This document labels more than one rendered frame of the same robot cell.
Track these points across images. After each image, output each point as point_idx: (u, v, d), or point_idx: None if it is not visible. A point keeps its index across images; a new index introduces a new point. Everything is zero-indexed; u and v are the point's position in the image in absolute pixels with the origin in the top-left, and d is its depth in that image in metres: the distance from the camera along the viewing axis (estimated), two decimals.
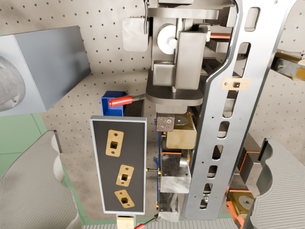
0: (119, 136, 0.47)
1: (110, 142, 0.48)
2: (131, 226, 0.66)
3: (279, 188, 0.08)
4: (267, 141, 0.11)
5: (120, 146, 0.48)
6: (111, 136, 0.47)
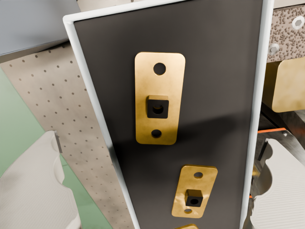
0: (172, 72, 0.14)
1: (145, 103, 0.15)
2: None
3: (279, 188, 0.08)
4: (267, 141, 0.11)
5: (178, 109, 0.16)
6: (147, 77, 0.14)
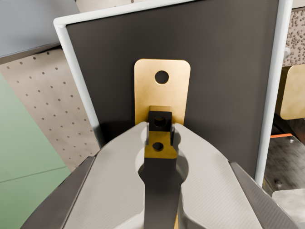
0: (175, 81, 0.13)
1: (145, 114, 0.14)
2: None
3: (195, 167, 0.09)
4: (174, 127, 0.12)
5: (182, 121, 0.14)
6: (148, 86, 0.13)
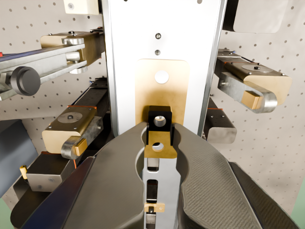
0: (175, 81, 0.13)
1: (145, 114, 0.14)
2: None
3: (195, 167, 0.09)
4: (174, 127, 0.12)
5: (182, 121, 0.14)
6: (148, 86, 0.13)
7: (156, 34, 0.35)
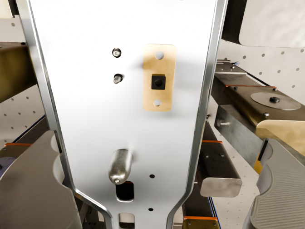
0: (168, 57, 0.21)
1: (150, 79, 0.22)
2: None
3: (279, 188, 0.08)
4: (267, 141, 0.11)
5: (172, 84, 0.23)
6: (151, 61, 0.21)
7: (114, 50, 0.21)
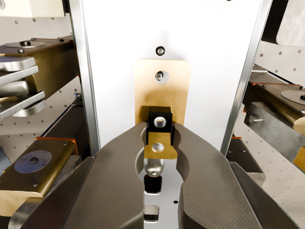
0: (176, 81, 0.13)
1: (145, 114, 0.14)
2: None
3: (195, 167, 0.09)
4: (174, 127, 0.12)
5: (183, 121, 0.14)
6: (148, 87, 0.13)
7: (158, 48, 0.22)
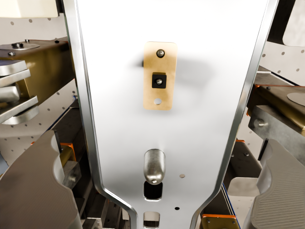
0: (169, 56, 0.21)
1: (150, 78, 0.22)
2: None
3: (279, 188, 0.08)
4: (267, 141, 0.11)
5: (173, 82, 0.22)
6: (152, 59, 0.21)
7: (158, 50, 0.21)
